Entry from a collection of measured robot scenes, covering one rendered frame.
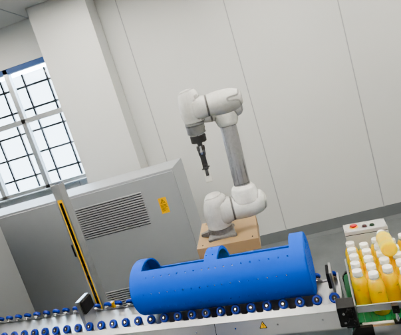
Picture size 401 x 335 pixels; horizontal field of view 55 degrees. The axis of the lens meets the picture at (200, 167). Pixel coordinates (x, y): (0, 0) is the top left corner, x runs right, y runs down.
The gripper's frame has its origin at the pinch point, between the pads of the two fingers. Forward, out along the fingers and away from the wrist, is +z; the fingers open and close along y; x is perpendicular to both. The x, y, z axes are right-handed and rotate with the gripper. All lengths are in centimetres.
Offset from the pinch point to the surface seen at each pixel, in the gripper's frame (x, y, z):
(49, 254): 169, 155, 80
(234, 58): -52, 268, -52
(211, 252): 7.1, -9.4, 35.5
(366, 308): -49, -44, 57
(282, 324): -17, -28, 69
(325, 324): -35, -33, 69
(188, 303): 23, -17, 55
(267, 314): -12, -24, 64
